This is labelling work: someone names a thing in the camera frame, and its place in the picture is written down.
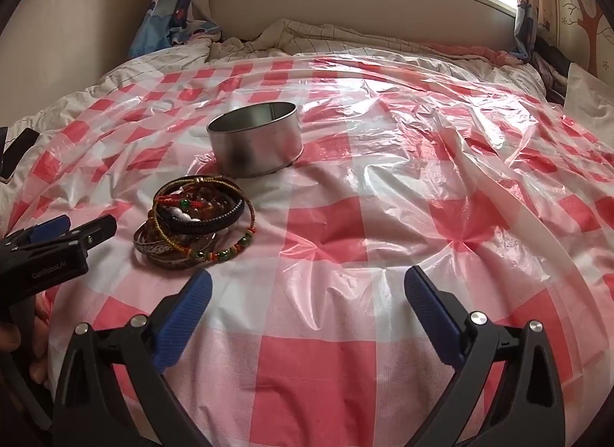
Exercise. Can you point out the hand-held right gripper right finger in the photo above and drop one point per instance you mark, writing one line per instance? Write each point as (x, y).
(431, 312)

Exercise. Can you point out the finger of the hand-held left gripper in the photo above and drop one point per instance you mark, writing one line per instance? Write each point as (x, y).
(98, 231)
(50, 228)

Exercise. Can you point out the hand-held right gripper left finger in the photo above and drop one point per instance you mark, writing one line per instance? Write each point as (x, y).
(187, 312)

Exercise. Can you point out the pile of mixed bangles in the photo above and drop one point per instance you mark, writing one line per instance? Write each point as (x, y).
(165, 248)

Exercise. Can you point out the round metal tin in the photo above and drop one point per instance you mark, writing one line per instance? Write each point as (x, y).
(259, 149)

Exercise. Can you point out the person's left hand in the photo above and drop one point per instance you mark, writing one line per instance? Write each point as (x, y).
(9, 339)

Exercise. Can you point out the black flat object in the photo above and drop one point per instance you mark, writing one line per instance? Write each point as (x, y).
(21, 149)

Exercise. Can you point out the red white checked plastic sheet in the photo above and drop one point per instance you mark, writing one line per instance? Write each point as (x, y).
(336, 216)

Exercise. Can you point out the blue cartoon curtain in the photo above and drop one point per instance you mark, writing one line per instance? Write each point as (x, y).
(168, 5)

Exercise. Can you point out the pink blanket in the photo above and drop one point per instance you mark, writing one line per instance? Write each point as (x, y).
(475, 51)

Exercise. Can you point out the dark clothing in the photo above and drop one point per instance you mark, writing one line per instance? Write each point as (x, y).
(551, 72)

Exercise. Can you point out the white paper bag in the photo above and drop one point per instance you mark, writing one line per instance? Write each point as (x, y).
(590, 92)

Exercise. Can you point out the beige grid blanket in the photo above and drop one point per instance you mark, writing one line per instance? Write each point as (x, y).
(307, 32)

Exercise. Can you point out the pink cartoon curtain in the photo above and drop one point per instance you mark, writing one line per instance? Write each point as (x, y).
(527, 20)

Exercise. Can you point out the beige bed headboard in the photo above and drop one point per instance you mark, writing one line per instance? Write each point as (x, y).
(359, 5)

